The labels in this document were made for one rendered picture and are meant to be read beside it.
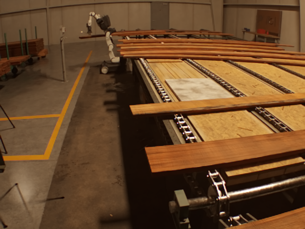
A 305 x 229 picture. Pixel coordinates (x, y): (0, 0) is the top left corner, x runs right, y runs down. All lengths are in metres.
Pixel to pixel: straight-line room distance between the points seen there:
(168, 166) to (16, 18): 14.25
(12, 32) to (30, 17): 1.37
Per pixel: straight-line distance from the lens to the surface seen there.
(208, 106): 1.70
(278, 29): 10.15
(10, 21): 15.07
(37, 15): 14.51
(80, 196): 2.26
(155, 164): 1.07
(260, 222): 0.80
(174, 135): 1.41
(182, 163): 1.08
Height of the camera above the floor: 1.48
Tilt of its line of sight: 23 degrees down
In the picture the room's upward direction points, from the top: straight up
